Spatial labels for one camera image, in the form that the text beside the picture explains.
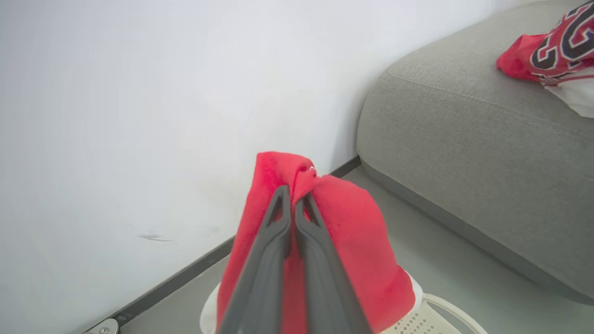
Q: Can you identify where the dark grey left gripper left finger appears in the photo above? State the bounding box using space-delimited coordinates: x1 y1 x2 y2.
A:
217 185 293 334

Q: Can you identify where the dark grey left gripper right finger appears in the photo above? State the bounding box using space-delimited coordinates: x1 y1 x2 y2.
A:
294 193 373 334

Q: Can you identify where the plain red garment white lining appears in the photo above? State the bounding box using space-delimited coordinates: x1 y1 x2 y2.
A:
200 151 424 334

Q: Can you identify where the red basketball jersey black lettering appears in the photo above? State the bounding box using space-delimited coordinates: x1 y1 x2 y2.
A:
496 2 594 119

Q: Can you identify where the beige plastic laundry basket brown rim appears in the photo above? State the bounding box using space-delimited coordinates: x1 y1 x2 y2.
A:
378 292 489 334

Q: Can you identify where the silver metal floor fitting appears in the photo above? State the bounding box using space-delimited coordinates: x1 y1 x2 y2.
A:
80 318 120 334

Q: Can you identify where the grey fabric sofa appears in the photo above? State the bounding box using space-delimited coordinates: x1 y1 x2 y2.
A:
356 0 594 307

